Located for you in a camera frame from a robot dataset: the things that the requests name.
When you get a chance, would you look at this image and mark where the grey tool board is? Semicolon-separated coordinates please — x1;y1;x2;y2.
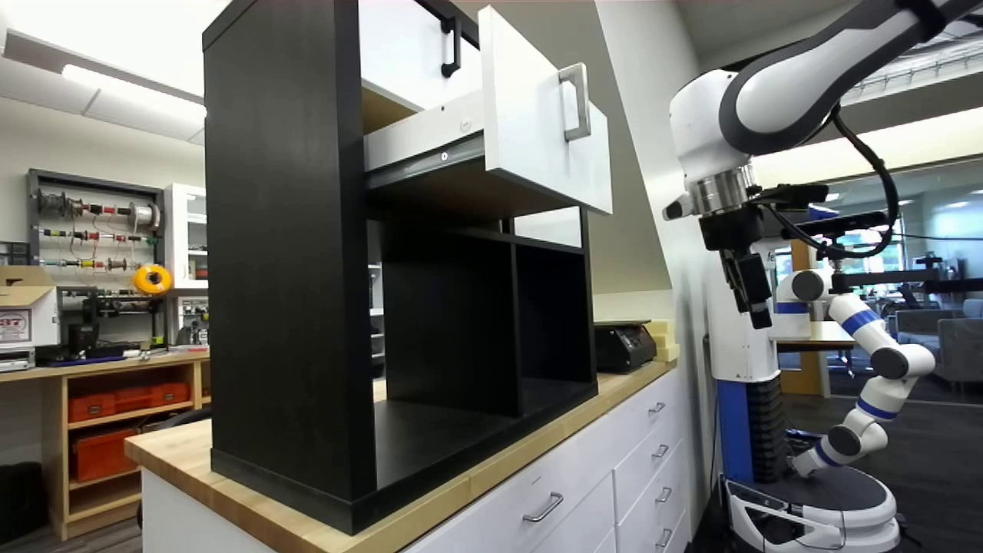
24;167;172;273

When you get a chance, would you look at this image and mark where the blue and white mobile robot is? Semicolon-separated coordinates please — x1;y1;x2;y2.
702;208;941;553

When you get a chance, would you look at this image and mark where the long orange storage bin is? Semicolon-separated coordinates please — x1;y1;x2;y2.
68;377;193;424

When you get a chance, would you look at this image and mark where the metal bar drawer handle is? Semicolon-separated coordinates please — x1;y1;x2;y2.
557;62;595;145

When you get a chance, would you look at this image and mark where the white labeled box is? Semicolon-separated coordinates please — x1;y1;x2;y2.
0;303;62;355

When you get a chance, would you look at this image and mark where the white wall shelf unit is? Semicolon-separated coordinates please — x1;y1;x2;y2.
166;182;212;291

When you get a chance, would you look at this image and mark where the white counter base cabinet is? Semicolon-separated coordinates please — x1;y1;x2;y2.
139;365;699;553

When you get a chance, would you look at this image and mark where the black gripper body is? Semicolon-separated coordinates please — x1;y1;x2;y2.
699;206;774;259

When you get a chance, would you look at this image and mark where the black floor bin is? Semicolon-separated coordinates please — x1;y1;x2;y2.
0;457;49;546

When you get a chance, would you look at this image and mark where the white drawer with black handle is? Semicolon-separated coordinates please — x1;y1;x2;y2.
355;0;486;113

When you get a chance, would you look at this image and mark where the black benchtop machine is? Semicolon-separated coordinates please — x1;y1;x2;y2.
33;285;135;370

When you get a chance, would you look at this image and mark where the cardboard box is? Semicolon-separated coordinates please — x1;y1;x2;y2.
0;264;59;310

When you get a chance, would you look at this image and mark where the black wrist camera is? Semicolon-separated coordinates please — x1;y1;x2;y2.
660;182;834;225

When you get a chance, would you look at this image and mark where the black device on counter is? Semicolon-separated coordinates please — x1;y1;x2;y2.
593;316;660;377

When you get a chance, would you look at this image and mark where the yellow spool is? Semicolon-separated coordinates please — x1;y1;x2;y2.
133;261;177;302

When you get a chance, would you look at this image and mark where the black drawer handle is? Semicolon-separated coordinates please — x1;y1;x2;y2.
439;17;468;80

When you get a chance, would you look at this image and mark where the square orange storage bin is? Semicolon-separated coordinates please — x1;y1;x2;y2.
71;427;147;487

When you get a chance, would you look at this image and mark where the wooden workbench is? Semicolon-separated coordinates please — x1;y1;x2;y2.
0;347;215;545

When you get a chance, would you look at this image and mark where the white drawer with metal handle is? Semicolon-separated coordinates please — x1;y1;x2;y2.
361;4;618;218

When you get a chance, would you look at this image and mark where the black cabinet shelf unit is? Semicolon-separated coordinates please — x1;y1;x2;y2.
200;0;603;534

